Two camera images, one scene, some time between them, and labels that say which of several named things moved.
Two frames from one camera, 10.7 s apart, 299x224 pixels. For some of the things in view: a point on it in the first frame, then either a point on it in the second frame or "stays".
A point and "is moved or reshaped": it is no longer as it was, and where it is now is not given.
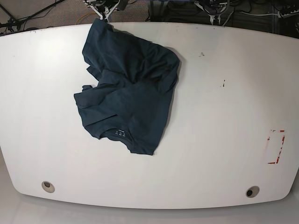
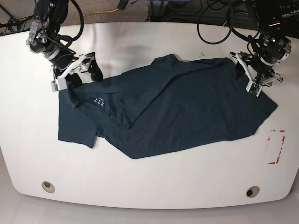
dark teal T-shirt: [133, 82] is moved or reshaped
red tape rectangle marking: [275, 142] stays
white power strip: [295, 12] stays
